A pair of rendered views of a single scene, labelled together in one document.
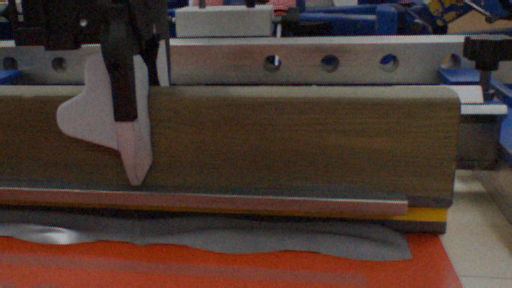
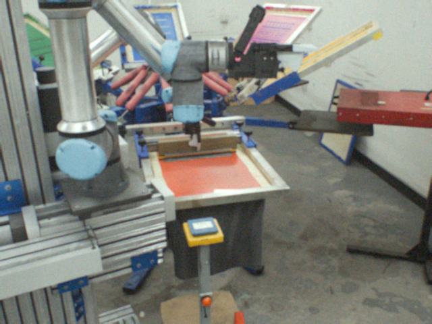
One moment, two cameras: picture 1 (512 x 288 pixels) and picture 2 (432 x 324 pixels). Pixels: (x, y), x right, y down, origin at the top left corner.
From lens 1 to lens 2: 1.99 m
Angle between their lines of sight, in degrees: 22
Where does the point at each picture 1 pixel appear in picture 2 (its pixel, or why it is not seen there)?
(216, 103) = (208, 139)
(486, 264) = (241, 154)
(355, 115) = (225, 138)
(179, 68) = (179, 129)
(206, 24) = not seen: hidden behind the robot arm
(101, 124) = (194, 143)
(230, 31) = not seen: hidden behind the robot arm
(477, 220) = (239, 150)
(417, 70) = (227, 125)
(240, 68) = not seen: hidden behind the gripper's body
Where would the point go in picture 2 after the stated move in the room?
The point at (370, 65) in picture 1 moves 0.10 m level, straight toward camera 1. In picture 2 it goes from (219, 125) to (221, 130)
